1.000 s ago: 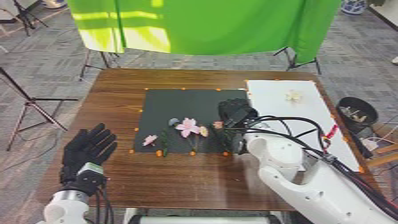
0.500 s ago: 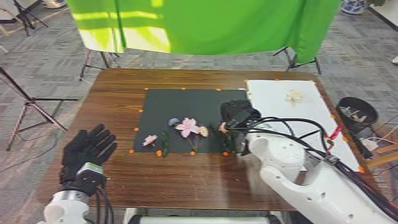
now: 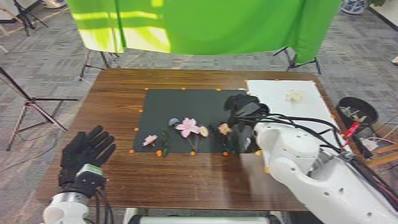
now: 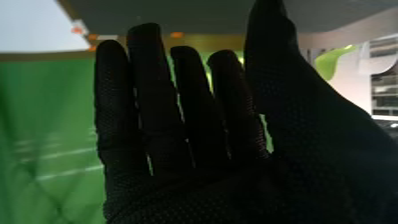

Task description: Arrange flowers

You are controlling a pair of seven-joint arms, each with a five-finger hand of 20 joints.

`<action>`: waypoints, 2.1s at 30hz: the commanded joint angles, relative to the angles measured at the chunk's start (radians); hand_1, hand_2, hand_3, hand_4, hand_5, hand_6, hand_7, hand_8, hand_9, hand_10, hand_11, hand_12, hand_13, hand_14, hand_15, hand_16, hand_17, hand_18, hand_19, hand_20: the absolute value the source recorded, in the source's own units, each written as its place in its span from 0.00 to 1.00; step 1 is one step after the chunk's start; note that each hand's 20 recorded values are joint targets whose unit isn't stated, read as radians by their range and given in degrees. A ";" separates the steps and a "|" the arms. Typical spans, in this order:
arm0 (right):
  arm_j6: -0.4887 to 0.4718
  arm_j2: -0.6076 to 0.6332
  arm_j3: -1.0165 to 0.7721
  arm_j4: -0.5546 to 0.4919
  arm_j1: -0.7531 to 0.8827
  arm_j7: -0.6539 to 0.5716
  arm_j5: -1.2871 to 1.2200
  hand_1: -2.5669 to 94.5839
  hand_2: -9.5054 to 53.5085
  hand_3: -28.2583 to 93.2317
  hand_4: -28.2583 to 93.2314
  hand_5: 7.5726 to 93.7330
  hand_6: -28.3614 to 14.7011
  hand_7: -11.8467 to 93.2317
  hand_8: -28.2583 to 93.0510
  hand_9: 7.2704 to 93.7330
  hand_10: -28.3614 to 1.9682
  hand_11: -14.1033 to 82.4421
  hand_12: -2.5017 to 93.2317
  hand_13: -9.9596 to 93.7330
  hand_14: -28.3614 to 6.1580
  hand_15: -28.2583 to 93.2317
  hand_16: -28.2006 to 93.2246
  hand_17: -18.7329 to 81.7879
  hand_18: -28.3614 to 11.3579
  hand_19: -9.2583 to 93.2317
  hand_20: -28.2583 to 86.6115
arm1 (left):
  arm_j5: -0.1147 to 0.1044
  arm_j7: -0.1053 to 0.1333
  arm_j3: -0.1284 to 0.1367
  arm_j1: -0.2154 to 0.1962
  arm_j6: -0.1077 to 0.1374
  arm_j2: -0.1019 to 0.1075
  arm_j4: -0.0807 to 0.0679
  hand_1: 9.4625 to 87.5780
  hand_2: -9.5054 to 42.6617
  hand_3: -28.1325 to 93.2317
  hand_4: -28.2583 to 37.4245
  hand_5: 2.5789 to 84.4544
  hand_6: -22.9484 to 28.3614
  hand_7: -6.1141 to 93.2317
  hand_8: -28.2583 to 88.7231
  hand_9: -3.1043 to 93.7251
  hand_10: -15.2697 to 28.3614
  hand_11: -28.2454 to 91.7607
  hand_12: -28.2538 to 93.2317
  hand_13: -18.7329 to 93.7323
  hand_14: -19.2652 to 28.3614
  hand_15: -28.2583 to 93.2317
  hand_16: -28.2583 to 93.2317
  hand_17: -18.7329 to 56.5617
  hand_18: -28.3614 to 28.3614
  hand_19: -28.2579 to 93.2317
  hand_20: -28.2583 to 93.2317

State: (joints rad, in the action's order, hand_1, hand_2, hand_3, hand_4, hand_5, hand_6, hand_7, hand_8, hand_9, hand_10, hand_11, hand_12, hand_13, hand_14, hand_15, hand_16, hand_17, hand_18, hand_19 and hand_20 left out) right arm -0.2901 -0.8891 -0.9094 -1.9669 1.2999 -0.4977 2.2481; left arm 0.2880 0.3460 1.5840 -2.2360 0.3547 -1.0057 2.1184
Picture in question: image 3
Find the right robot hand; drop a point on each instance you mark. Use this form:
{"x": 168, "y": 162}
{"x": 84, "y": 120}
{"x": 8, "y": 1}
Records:
{"x": 244, "y": 105}

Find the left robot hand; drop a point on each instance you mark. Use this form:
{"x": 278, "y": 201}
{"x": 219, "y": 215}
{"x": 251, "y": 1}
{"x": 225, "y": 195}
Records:
{"x": 86, "y": 150}

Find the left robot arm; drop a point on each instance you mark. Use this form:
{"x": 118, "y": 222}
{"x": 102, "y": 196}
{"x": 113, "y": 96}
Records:
{"x": 74, "y": 203}

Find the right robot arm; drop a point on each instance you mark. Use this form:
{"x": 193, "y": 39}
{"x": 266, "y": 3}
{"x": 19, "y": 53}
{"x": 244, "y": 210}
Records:
{"x": 321, "y": 180}

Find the white sheet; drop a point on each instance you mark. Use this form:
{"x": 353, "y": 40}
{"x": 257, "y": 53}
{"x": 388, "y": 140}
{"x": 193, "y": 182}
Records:
{"x": 278, "y": 106}

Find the orange flower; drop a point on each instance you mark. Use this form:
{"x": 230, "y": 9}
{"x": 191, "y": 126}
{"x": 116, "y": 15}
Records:
{"x": 225, "y": 128}

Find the white flower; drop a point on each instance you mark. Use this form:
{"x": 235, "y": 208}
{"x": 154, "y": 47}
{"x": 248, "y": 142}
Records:
{"x": 294, "y": 96}

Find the dark mat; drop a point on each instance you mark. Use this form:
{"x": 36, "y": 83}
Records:
{"x": 189, "y": 106}

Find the pale yellow flower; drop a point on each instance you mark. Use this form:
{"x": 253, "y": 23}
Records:
{"x": 203, "y": 131}

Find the small pink flower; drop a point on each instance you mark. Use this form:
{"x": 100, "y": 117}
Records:
{"x": 150, "y": 140}

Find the large pink flower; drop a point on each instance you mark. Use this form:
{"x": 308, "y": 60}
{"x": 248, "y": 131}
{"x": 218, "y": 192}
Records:
{"x": 189, "y": 127}

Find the blue flower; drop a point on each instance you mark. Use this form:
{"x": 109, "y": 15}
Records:
{"x": 175, "y": 121}

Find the green sprig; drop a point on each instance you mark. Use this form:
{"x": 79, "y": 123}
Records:
{"x": 166, "y": 143}

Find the black backdrop stand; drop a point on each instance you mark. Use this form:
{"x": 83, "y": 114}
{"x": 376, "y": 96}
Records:
{"x": 106, "y": 60}
{"x": 294, "y": 58}

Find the black tripod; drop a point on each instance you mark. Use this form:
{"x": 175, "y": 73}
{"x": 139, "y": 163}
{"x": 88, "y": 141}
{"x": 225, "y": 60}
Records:
{"x": 31, "y": 101}

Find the pale grey bar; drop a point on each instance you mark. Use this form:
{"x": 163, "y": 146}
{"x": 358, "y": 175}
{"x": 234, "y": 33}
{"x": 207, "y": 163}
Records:
{"x": 202, "y": 220}

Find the blue and white vase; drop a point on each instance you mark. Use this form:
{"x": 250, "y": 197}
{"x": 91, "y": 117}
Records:
{"x": 354, "y": 6}

